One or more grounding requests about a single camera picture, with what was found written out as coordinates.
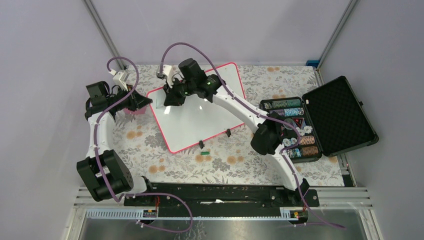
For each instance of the black poker chip case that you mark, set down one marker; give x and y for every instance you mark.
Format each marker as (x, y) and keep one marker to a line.
(324, 122)

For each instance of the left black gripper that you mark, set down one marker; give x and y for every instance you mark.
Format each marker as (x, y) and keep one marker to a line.
(137, 101)

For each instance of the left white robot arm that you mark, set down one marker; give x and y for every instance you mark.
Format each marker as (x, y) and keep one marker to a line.
(102, 171)

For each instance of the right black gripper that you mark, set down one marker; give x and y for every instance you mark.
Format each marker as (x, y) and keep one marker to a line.
(172, 98)

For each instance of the pink eraser block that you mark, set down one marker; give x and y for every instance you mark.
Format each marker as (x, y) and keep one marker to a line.
(140, 111)

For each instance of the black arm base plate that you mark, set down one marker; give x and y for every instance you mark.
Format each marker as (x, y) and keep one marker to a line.
(222, 200)

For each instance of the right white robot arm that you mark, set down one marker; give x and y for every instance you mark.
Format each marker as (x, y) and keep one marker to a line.
(266, 127)

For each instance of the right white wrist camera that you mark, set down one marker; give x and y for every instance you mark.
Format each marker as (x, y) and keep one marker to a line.
(166, 73)

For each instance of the floral table mat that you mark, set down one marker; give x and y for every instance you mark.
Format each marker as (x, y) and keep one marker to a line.
(139, 142)

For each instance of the blue clip at corner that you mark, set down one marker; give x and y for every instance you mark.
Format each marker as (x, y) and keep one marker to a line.
(313, 63)

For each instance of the pink framed whiteboard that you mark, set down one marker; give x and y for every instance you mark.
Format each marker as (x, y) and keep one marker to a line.
(196, 120)

